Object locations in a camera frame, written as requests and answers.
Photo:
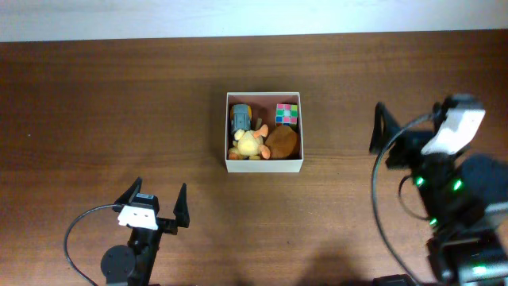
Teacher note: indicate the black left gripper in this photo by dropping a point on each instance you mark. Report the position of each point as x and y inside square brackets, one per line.
[182, 214]

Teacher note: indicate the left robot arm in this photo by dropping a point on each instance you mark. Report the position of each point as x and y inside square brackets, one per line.
[132, 263]

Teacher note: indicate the white cardboard box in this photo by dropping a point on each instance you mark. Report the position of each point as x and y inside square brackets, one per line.
[263, 106]

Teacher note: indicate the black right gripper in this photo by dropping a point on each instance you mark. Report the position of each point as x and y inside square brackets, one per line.
[408, 146]

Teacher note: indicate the colourful puzzle cube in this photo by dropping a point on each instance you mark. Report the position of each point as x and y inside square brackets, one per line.
[286, 115]

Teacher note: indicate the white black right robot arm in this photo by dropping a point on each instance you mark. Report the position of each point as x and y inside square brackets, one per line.
[464, 204]

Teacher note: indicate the yellow duck plush toy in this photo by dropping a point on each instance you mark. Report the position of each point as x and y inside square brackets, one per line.
[250, 145]

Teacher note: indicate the yellow grey toy truck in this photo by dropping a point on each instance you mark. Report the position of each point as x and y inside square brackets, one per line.
[240, 117]

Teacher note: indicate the brown plush toy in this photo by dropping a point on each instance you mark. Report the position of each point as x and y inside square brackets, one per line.
[284, 143]

